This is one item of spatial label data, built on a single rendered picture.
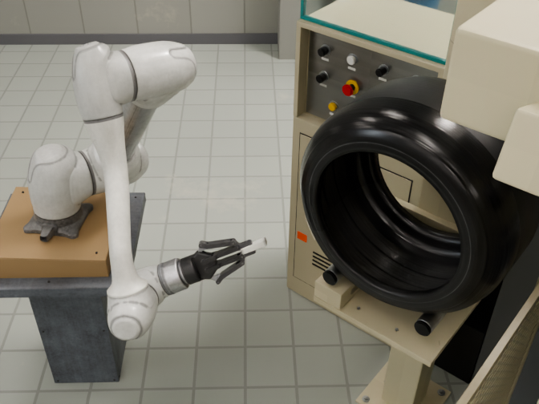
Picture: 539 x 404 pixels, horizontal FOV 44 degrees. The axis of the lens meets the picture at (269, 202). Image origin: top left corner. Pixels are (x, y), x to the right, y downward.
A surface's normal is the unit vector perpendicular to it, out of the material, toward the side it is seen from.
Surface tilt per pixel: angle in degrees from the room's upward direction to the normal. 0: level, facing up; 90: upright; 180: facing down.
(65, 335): 90
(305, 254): 90
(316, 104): 90
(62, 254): 4
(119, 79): 69
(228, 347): 0
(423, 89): 7
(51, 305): 90
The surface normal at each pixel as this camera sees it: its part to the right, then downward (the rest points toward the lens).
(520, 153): -0.59, 0.21
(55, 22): 0.03, 0.62
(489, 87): -0.63, 0.47
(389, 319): 0.01, -0.79
